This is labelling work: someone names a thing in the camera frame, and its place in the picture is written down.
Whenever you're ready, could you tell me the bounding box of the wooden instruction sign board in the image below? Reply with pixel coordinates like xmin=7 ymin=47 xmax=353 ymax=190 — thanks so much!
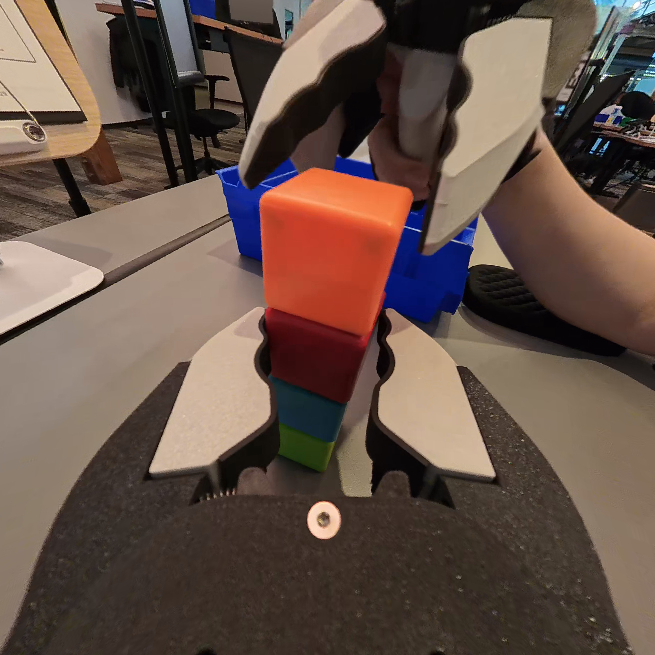
xmin=0 ymin=0 xmax=103 ymax=170

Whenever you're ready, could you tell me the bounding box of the red magnetic cube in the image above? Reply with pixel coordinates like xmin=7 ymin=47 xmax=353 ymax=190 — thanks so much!
xmin=265 ymin=297 xmax=385 ymax=404

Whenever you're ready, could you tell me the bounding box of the black partition panel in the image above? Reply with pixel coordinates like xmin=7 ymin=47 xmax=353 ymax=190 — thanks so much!
xmin=223 ymin=26 xmax=285 ymax=134

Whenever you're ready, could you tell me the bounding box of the blue plastic bin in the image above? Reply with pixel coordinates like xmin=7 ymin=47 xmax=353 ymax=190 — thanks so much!
xmin=217 ymin=156 xmax=479 ymax=326

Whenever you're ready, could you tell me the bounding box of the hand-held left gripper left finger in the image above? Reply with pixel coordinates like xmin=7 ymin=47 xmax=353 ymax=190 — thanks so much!
xmin=150 ymin=307 xmax=282 ymax=497

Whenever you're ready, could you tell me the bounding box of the teal magnetic cube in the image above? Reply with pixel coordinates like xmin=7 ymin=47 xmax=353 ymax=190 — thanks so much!
xmin=271 ymin=377 xmax=349 ymax=443

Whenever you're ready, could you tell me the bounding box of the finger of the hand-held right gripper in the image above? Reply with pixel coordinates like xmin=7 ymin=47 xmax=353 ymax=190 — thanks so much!
xmin=418 ymin=19 xmax=554 ymax=257
xmin=238 ymin=0 xmax=388 ymax=190

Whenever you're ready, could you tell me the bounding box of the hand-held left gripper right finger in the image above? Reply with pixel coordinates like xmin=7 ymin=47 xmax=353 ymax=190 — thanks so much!
xmin=366 ymin=310 xmax=497 ymax=498

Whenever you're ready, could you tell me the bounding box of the green magnetic cube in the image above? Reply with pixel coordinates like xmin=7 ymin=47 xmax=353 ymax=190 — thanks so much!
xmin=278 ymin=424 xmax=340 ymax=474

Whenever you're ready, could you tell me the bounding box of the white sign stand base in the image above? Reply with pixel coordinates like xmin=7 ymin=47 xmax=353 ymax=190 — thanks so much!
xmin=0 ymin=241 xmax=105 ymax=336

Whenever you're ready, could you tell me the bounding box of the black textured mat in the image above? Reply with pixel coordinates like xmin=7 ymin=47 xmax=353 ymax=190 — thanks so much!
xmin=463 ymin=264 xmax=628 ymax=358

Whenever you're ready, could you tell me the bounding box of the person's right hand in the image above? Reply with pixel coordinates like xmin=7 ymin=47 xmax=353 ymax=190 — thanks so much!
xmin=292 ymin=46 xmax=443 ymax=205

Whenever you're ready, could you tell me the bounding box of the person's right forearm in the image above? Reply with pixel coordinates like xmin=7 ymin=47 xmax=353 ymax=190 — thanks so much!
xmin=481 ymin=128 xmax=655 ymax=357

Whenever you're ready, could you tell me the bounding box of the slanted wooden post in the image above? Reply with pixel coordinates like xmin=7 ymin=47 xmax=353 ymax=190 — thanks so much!
xmin=77 ymin=128 xmax=123 ymax=187

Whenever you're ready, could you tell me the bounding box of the orange magnetic cube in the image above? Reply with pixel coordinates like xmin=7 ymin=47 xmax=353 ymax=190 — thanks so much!
xmin=259 ymin=169 xmax=415 ymax=337

